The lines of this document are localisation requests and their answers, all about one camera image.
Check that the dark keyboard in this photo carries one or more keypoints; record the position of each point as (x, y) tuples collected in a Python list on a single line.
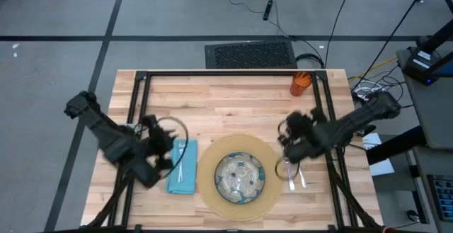
[(442, 197)]

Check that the white paper sheet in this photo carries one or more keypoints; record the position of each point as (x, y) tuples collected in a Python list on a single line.
[(384, 167)]

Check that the silver fork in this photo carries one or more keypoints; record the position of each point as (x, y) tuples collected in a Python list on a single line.
[(180, 165)]

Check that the patterned ceramic plate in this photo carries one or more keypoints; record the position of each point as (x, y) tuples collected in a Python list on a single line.
[(240, 177)]

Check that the black perforated floor panel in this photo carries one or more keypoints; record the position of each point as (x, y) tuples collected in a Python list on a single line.
[(251, 54)]

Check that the black power strip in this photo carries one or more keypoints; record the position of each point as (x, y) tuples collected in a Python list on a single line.
[(267, 10)]

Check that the light blue cloth napkin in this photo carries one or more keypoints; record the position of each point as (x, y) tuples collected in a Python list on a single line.
[(187, 183)]

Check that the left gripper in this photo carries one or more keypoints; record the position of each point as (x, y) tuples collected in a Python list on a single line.
[(157, 137)]

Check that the silver knife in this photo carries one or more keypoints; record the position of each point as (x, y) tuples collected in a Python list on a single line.
[(291, 178)]

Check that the black stand beam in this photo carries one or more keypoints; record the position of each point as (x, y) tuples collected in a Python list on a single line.
[(439, 34), (396, 144)]

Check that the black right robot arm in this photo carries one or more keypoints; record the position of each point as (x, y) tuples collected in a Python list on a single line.
[(368, 116)]

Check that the grey desk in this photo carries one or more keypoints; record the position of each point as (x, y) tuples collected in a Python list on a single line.
[(431, 119)]

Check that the orange faceted plastic cup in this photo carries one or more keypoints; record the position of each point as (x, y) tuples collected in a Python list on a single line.
[(301, 83)]

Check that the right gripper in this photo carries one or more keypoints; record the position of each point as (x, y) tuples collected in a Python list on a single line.
[(304, 137)]

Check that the round woven straw placemat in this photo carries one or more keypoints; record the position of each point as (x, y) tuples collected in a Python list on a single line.
[(212, 176)]

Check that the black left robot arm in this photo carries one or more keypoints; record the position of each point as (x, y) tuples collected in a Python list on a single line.
[(113, 137)]

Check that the black computer mouse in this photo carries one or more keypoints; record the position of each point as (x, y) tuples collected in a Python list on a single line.
[(412, 216)]

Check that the black device blue light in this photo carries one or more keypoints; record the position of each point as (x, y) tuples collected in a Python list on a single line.
[(419, 64)]

